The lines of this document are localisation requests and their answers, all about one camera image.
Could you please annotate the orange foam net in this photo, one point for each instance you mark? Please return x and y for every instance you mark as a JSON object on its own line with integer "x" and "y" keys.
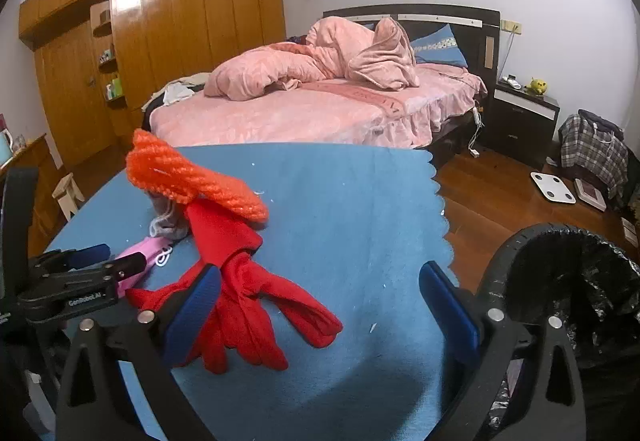
{"x": 165, "y": 166}

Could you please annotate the dark nightstand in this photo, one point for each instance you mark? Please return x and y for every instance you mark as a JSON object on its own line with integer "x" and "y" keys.
{"x": 522, "y": 121}

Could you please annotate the white red book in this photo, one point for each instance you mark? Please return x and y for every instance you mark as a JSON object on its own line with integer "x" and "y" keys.
{"x": 590, "y": 193}

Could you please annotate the pink cloth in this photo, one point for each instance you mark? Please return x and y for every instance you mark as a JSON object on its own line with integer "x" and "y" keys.
{"x": 145, "y": 253}

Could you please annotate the wooden wardrobe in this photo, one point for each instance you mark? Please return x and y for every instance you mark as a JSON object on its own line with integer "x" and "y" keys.
{"x": 175, "y": 21}

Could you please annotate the small wooden stool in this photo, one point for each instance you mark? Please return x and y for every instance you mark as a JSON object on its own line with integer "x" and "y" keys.
{"x": 67, "y": 193}

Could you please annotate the small blue pillow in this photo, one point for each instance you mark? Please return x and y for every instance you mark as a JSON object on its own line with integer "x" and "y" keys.
{"x": 368, "y": 26}

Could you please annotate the pink duvet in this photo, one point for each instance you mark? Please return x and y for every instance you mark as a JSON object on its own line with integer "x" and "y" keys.
{"x": 250, "y": 71}

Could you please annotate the black object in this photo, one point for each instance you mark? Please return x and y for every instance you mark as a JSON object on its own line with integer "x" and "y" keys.
{"x": 22, "y": 191}

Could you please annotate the wall socket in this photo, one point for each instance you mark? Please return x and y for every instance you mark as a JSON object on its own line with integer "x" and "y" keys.
{"x": 511, "y": 26}

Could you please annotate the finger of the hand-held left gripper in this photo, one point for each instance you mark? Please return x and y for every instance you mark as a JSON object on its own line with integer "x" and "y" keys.
{"x": 92, "y": 254}
{"x": 125, "y": 268}

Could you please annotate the white booklet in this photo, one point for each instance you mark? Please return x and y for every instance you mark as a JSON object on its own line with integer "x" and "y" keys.
{"x": 631, "y": 230}

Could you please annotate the dark jacket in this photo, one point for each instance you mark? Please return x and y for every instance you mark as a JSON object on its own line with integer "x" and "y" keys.
{"x": 600, "y": 119}

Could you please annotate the white beige clothes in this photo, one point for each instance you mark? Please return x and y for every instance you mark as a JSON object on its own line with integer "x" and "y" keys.
{"x": 177, "y": 90}

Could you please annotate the black trash bin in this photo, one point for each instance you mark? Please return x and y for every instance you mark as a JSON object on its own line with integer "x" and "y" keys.
{"x": 505, "y": 261}

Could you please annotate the green shelf packets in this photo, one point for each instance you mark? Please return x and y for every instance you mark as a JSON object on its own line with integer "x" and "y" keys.
{"x": 115, "y": 88}

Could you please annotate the blue table cloth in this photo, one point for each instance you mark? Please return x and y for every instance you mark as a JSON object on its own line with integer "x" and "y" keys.
{"x": 325, "y": 221}

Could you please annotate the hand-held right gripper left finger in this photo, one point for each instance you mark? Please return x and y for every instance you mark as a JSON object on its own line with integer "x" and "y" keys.
{"x": 192, "y": 316}

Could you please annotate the white desk phone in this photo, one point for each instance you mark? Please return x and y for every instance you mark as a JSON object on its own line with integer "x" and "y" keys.
{"x": 510, "y": 80}

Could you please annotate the pink plush blanket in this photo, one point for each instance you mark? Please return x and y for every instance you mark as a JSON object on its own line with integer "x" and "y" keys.
{"x": 380, "y": 56}

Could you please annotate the white grey cloth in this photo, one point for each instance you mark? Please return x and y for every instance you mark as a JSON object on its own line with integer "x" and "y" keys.
{"x": 167, "y": 221}

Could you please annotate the large blue pillow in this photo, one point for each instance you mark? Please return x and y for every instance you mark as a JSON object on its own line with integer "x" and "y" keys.
{"x": 440, "y": 46}

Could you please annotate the red glove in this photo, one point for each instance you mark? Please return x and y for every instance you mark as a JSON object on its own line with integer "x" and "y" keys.
{"x": 160, "y": 298}
{"x": 235, "y": 271}

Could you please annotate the plaid cloth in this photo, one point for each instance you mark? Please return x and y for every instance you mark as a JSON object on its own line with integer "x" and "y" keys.
{"x": 592, "y": 153}

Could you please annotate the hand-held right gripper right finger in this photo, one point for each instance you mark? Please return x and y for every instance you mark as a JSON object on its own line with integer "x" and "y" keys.
{"x": 450, "y": 316}

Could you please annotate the teal shelf bottles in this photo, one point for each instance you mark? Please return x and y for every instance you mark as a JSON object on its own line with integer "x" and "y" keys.
{"x": 106, "y": 55}

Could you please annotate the bed with pink sheet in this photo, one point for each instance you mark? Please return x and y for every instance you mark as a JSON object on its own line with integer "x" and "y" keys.
{"x": 300, "y": 121}

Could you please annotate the white bathroom scale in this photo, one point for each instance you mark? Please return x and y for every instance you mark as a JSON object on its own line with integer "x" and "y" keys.
{"x": 552, "y": 185}

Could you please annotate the yellow plush toy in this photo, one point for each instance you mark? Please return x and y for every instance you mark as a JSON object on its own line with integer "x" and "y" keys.
{"x": 537, "y": 85}

